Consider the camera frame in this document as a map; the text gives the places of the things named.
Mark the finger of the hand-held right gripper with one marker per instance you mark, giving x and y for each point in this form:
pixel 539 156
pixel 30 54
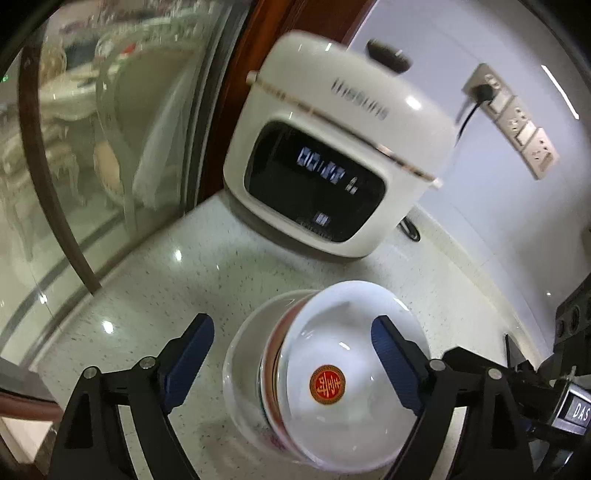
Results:
pixel 531 374

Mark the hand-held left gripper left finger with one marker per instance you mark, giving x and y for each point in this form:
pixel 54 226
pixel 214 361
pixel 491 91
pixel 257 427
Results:
pixel 189 355

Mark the brown curved door bar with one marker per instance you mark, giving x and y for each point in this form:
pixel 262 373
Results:
pixel 51 184

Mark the cream ornate chair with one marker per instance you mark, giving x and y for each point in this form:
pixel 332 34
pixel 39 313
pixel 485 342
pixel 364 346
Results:
pixel 138 115

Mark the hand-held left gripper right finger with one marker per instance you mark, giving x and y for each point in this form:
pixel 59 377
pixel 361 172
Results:
pixel 392 360

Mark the cream rice cooker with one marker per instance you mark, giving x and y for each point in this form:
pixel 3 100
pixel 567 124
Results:
pixel 323 115

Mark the glass door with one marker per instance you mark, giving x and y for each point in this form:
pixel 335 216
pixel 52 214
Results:
pixel 69 207

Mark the red banded white bowl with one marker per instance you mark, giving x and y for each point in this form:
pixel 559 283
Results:
pixel 351 332

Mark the large plain white bowl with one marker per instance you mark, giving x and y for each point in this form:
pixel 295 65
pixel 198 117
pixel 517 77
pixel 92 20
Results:
pixel 242 364

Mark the beige wall socket panel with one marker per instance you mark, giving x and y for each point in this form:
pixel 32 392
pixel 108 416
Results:
pixel 498 85
pixel 519 122
pixel 540 154

